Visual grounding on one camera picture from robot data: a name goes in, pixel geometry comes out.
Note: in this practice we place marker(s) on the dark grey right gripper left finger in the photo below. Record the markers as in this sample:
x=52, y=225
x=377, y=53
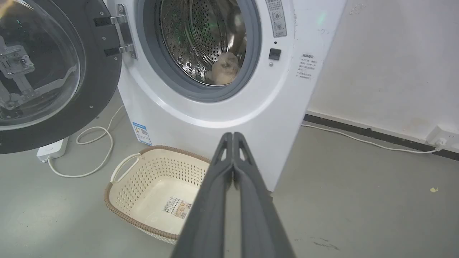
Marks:
x=209, y=211

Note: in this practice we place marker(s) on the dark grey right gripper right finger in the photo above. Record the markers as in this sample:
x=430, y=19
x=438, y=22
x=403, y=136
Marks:
x=258, y=215

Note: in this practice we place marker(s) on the white front-load washing machine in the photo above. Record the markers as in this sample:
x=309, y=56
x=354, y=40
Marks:
x=200, y=68

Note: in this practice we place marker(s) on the black round washing machine door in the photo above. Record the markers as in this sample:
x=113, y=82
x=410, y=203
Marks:
x=53, y=75

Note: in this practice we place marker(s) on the cream perforated laundry basket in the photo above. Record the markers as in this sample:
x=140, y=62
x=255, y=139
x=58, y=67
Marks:
x=150, y=193

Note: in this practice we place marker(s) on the beige plush toy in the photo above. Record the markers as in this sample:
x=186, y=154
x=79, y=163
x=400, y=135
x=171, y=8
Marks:
x=225, y=68

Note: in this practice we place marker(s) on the white power strip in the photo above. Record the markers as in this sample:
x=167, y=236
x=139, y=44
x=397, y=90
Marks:
x=52, y=149

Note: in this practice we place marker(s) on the white wall socket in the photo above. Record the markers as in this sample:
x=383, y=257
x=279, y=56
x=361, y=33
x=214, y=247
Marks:
x=444, y=137

